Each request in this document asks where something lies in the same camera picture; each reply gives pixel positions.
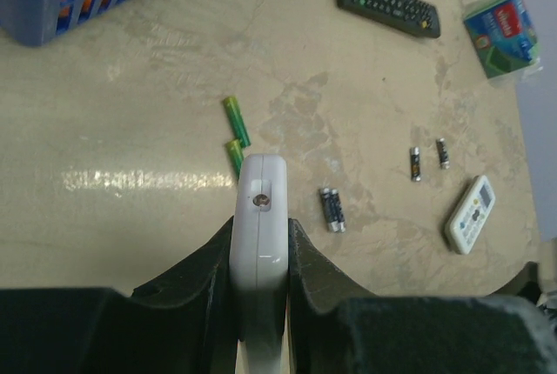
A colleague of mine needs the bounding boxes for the white red remote control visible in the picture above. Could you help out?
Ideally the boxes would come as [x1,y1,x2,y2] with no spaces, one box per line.
[229,154,289,373]

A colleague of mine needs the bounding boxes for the white grey remote control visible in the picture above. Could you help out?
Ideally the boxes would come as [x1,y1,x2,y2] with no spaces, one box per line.
[445,175,496,255]

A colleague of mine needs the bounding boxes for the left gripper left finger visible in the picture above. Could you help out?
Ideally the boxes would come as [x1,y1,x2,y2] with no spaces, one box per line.
[1,221,238,373]

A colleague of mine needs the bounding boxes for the upper green battery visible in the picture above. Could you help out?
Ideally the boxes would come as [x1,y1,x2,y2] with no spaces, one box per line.
[222,96,251,149]

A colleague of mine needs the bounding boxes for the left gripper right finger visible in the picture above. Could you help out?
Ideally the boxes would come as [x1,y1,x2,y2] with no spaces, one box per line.
[287,219,556,373]

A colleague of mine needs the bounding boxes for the black purple battery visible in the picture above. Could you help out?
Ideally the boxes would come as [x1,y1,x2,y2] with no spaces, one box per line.
[319,188,339,232]
[331,189,346,233]

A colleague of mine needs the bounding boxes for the right black purple battery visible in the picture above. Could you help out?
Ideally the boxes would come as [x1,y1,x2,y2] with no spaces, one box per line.
[331,189,346,233]

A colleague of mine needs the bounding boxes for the black TV remote control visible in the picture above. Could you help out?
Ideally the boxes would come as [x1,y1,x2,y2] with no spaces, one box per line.
[336,0,441,39]

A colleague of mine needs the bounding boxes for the lower green battery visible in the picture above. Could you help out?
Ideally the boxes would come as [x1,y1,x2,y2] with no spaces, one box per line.
[225,139,245,179]

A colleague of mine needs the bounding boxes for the left black purple battery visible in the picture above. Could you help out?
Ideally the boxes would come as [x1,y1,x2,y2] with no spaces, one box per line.
[319,188,339,232]

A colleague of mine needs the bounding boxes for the green battery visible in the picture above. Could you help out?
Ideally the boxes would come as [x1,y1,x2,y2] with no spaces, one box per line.
[222,96,251,149]
[225,139,245,179]

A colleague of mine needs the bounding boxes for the left black grey battery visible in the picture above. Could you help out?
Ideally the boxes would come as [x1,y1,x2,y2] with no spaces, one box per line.
[410,147,421,182]

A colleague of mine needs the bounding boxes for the right black grey battery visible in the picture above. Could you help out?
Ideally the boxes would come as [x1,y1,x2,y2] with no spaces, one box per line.
[436,137,450,170]

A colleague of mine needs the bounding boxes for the black grey battery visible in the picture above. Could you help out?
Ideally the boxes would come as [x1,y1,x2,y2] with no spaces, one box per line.
[436,137,450,170]
[410,147,421,182]

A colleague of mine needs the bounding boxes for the blue green sponge pack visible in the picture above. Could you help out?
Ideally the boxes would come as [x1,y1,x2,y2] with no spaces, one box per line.
[463,0,542,81]

